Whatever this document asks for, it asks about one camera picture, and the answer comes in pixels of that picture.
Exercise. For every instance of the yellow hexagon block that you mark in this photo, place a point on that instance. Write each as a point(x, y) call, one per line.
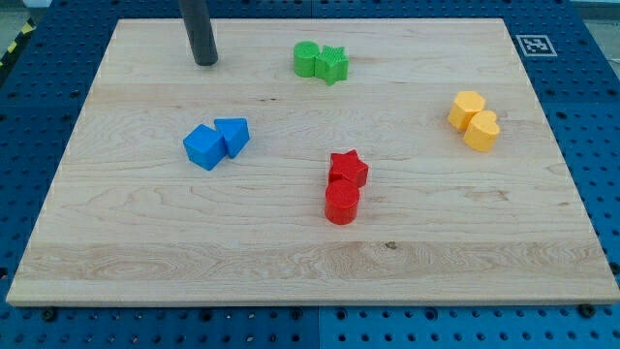
point(464, 106)

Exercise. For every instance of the yellow heart block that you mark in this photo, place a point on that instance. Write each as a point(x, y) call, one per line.
point(482, 131)

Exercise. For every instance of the red cylinder block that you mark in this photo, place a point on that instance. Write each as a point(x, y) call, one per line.
point(341, 200)

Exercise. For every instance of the blue cube block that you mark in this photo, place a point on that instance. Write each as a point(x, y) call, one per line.
point(205, 147)

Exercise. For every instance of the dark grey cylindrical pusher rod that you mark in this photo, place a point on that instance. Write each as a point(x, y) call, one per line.
point(196, 18)

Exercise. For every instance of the red star block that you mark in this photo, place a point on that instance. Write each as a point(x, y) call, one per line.
point(348, 166)

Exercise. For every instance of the white fiducial marker tag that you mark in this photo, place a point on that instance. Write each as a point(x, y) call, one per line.
point(535, 45)

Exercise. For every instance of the blue triangular prism block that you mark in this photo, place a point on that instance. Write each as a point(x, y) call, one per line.
point(235, 132)

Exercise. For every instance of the green cylinder block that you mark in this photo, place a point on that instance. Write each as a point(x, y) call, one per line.
point(305, 53)

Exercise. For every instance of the light wooden board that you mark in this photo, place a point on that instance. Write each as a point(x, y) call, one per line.
point(129, 220)

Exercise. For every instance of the green star block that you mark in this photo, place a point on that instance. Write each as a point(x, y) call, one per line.
point(332, 65)

